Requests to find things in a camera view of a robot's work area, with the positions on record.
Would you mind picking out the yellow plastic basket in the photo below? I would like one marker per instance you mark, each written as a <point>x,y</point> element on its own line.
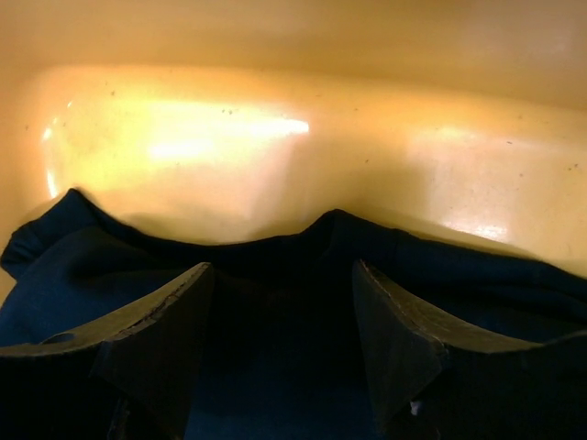
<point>224,121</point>

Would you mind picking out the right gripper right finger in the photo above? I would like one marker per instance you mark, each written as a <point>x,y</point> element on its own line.
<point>432,375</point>

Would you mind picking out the black t shirt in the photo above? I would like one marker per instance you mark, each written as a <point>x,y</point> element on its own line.
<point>282,357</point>

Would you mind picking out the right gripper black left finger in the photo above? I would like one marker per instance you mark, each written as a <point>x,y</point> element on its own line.
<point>126,375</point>

